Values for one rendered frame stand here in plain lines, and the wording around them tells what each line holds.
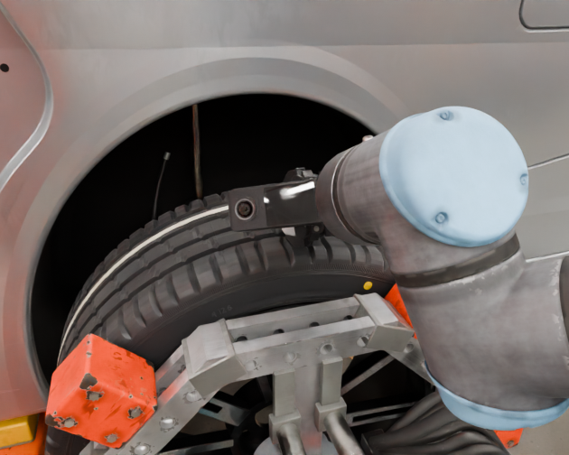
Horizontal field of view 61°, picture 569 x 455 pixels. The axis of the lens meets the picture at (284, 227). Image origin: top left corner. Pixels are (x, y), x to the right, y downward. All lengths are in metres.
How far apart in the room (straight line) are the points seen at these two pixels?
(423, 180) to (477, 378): 0.14
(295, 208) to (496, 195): 0.22
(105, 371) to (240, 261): 0.19
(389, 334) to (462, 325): 0.26
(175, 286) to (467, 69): 0.63
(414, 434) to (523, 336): 0.30
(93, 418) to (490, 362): 0.39
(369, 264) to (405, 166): 0.35
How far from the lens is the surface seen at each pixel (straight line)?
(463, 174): 0.32
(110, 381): 0.55
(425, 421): 0.61
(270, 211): 0.50
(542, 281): 0.34
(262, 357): 0.55
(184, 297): 0.59
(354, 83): 0.85
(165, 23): 0.76
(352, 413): 0.84
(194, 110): 1.06
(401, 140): 0.32
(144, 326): 0.60
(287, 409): 0.61
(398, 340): 0.61
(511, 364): 0.35
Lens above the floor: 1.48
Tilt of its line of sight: 27 degrees down
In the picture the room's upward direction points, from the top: straight up
